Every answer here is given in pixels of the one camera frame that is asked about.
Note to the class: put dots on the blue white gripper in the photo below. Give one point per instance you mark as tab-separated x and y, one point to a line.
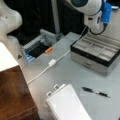
98	22

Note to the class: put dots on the white book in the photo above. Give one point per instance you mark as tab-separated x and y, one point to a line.
66	105

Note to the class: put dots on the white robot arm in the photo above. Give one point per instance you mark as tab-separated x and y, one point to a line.
85	6

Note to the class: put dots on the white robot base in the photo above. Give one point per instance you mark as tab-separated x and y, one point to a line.
10	20

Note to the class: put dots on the black box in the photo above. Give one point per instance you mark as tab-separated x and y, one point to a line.
97	52

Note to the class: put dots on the black pen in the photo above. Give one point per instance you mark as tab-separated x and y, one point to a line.
96	92

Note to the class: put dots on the white cable adapter box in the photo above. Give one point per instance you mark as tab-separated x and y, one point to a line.
52	62

